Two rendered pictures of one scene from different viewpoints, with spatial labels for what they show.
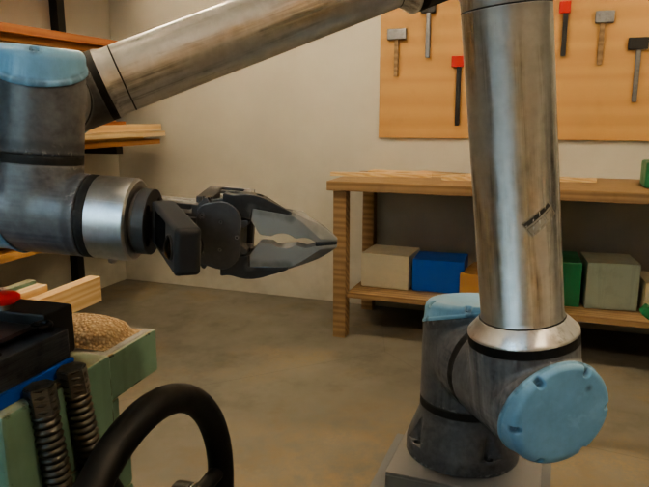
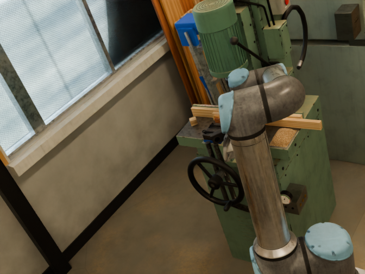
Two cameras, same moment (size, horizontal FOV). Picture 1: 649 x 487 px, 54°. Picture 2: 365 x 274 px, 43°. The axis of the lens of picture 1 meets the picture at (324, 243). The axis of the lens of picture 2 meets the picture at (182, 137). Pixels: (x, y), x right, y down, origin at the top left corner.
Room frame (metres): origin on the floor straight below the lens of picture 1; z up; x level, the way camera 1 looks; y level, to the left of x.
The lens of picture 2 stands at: (1.18, -1.33, 2.12)
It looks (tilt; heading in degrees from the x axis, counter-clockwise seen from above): 32 degrees down; 117
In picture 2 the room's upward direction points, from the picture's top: 20 degrees counter-clockwise
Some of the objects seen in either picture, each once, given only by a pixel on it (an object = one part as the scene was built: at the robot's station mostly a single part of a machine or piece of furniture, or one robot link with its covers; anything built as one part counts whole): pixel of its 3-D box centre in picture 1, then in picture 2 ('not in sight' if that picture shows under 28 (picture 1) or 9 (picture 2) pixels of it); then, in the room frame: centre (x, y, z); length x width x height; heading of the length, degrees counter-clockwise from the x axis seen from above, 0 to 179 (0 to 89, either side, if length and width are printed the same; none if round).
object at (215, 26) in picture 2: not in sight; (220, 37); (0.61, 0.48, 1.35); 0.18 x 0.18 x 0.31
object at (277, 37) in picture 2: not in sight; (278, 39); (0.81, 0.64, 1.23); 0.09 x 0.08 x 0.15; 73
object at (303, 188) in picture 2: not in sight; (294, 199); (0.81, 0.26, 0.58); 0.12 x 0.08 x 0.08; 73
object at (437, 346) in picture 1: (469, 347); (327, 253); (1.00, -0.24, 0.81); 0.17 x 0.15 x 0.18; 15
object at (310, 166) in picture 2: not in sight; (274, 187); (0.64, 0.59, 0.36); 0.58 x 0.45 x 0.71; 73
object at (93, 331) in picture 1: (83, 325); (282, 135); (0.81, 0.32, 0.91); 0.12 x 0.09 x 0.03; 73
